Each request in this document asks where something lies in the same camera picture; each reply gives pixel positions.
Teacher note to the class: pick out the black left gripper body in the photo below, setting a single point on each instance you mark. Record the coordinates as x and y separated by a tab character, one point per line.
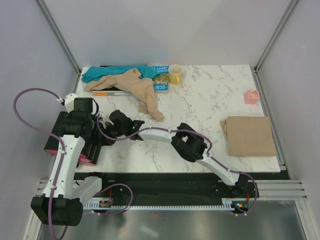
69	116

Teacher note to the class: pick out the aluminium frame rail left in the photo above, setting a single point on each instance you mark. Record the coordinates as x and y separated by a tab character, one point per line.
58	35

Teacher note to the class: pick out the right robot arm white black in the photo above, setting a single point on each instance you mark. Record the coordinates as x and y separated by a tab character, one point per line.
191	146

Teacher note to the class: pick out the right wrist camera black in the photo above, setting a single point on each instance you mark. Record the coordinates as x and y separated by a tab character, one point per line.
119	119

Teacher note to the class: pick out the black drawer organiser with pink fronts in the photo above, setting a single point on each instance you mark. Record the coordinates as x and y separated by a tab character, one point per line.
90	152

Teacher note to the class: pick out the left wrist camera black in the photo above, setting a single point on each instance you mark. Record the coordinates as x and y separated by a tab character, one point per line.
83	104

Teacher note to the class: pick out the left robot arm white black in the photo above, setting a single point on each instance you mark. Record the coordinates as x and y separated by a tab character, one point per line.
60	204

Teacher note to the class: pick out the aluminium frame rail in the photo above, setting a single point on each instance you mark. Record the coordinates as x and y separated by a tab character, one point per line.
58	35
276	34

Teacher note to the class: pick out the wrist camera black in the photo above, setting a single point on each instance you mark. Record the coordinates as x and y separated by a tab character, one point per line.
119	119
83	104

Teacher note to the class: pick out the beige t shirt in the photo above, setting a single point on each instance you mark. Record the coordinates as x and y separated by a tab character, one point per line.
147	102

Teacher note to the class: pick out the pink cube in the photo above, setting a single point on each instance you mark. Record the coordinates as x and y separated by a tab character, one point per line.
251	97

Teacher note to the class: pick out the teal t shirt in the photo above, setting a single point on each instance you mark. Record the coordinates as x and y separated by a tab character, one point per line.
95	73

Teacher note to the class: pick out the aluminium frame rail right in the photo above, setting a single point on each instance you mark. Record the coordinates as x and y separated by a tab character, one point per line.
276	34

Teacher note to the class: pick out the black base rail with cable tray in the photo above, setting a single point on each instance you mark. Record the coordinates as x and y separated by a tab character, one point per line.
169	191

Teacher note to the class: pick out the yellow mug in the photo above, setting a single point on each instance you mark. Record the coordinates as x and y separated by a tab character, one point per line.
175	74

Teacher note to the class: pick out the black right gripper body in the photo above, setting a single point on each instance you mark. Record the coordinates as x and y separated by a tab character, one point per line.
110	131

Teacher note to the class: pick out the black orange-edged notebook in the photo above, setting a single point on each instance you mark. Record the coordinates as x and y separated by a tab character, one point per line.
112	93

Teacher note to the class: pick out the blue treehouse book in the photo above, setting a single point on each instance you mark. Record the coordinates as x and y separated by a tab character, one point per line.
161	82

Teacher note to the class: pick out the folded tan t shirt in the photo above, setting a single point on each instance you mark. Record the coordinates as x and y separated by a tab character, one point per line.
249	136

